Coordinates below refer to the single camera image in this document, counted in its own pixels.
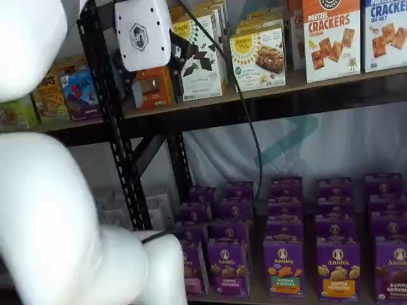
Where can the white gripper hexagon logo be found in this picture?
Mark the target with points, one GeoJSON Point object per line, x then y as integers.
{"type": "Point", "coordinates": [143, 35]}

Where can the purple Annie's box pink patch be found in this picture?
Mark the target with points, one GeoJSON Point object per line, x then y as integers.
{"type": "Point", "coordinates": [197, 270]}
{"type": "Point", "coordinates": [195, 213]}
{"type": "Point", "coordinates": [203, 195]}
{"type": "Point", "coordinates": [190, 233]}

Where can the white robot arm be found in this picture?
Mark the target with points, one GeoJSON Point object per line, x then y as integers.
{"type": "Point", "coordinates": [47, 206]}

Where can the orange Revival snack box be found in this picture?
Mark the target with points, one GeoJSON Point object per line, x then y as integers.
{"type": "Point", "coordinates": [155, 92]}

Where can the Simple Mills sweet thins box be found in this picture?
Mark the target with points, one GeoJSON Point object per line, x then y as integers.
{"type": "Point", "coordinates": [203, 87]}
{"type": "Point", "coordinates": [206, 11]}
{"type": "Point", "coordinates": [217, 4]}

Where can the blue Zbar snack box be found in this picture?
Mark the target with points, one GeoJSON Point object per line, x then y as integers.
{"type": "Point", "coordinates": [81, 101]}

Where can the orange Bobo's snack box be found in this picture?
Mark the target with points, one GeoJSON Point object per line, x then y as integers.
{"type": "Point", "coordinates": [74, 65]}
{"type": "Point", "coordinates": [52, 101]}

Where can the yellow Simple Mills bar box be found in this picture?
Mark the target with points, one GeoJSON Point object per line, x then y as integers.
{"type": "Point", "coordinates": [254, 25]}
{"type": "Point", "coordinates": [257, 60]}
{"type": "Point", "coordinates": [264, 16]}

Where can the white paper snack box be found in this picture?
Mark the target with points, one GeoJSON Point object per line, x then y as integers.
{"type": "Point", "coordinates": [159, 211]}
{"type": "Point", "coordinates": [113, 209]}

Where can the green Bobo's snack box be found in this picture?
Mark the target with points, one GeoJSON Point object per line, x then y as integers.
{"type": "Point", "coordinates": [19, 116]}

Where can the purple Annie's box green patch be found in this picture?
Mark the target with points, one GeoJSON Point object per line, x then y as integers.
{"type": "Point", "coordinates": [286, 187]}
{"type": "Point", "coordinates": [284, 228]}
{"type": "Point", "coordinates": [284, 270]}
{"type": "Point", "coordinates": [284, 208]}

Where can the orange cheddar pretzel crackers box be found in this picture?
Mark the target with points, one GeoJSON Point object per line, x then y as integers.
{"type": "Point", "coordinates": [332, 47]}

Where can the purple Annie's box pink label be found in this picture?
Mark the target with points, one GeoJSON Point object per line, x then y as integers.
{"type": "Point", "coordinates": [227, 270]}

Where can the purple Annie's box yellow patch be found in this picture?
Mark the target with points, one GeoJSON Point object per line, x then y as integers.
{"type": "Point", "coordinates": [338, 273]}
{"type": "Point", "coordinates": [335, 187]}
{"type": "Point", "coordinates": [335, 206]}
{"type": "Point", "coordinates": [335, 228]}

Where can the blue sea salt crackers box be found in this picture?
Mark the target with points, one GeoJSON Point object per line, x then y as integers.
{"type": "Point", "coordinates": [386, 41]}

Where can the purple Annie's box brown patch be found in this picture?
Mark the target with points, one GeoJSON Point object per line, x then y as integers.
{"type": "Point", "coordinates": [388, 203]}
{"type": "Point", "coordinates": [383, 184]}
{"type": "Point", "coordinates": [389, 225]}
{"type": "Point", "coordinates": [392, 270]}

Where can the black metal shelving rack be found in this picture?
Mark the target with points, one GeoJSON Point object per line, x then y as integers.
{"type": "Point", "coordinates": [286, 108]}
{"type": "Point", "coordinates": [89, 136]}

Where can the white backdrop sheet teal logo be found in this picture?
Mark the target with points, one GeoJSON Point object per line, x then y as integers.
{"type": "Point", "coordinates": [349, 143]}

